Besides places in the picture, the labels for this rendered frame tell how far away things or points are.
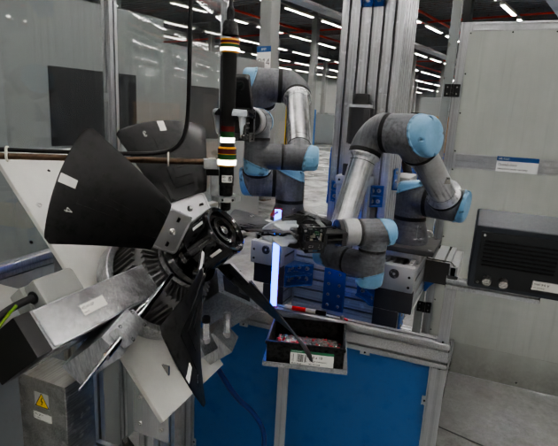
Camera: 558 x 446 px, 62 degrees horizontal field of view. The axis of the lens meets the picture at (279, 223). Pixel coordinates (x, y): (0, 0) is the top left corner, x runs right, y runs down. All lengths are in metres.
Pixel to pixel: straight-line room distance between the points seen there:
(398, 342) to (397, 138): 0.60
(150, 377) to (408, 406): 0.83
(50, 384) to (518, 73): 2.47
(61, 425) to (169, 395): 0.30
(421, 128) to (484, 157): 1.48
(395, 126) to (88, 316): 0.92
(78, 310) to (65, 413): 0.41
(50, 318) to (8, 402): 0.92
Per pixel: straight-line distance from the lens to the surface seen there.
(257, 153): 1.35
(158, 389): 1.11
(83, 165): 0.92
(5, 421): 1.81
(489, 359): 3.08
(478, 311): 2.97
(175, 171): 1.15
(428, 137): 1.35
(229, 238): 1.04
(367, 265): 1.29
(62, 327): 0.89
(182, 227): 1.03
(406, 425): 1.63
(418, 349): 1.48
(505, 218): 1.35
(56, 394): 1.27
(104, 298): 0.96
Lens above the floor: 1.48
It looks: 13 degrees down
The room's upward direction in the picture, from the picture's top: 3 degrees clockwise
